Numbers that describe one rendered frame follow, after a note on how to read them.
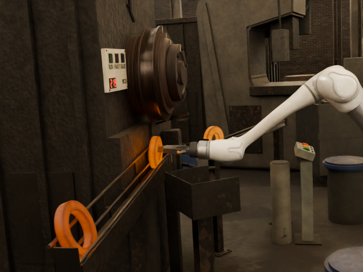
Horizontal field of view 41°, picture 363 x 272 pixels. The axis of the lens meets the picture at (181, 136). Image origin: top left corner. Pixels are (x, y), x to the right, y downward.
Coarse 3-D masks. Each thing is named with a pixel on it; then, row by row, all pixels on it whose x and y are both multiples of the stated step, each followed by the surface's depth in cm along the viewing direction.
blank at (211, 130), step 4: (208, 128) 286; (212, 128) 286; (216, 128) 288; (220, 128) 291; (208, 132) 284; (212, 132) 286; (216, 132) 288; (220, 132) 291; (204, 136) 285; (208, 136) 283; (212, 136) 286; (216, 136) 292; (220, 136) 291
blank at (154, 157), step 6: (156, 138) 229; (150, 144) 226; (156, 144) 227; (162, 144) 239; (150, 150) 225; (156, 150) 227; (150, 156) 226; (156, 156) 227; (162, 156) 239; (150, 162) 227; (156, 162) 227
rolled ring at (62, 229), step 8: (72, 200) 151; (64, 208) 145; (72, 208) 149; (80, 208) 153; (56, 216) 143; (64, 216) 143; (80, 216) 154; (88, 216) 155; (56, 224) 142; (64, 224) 141; (80, 224) 155; (88, 224) 155; (56, 232) 141; (64, 232) 140; (88, 232) 154; (96, 232) 156; (64, 240) 140; (72, 240) 142; (88, 240) 153; (80, 248) 144; (88, 248) 148; (80, 256) 143
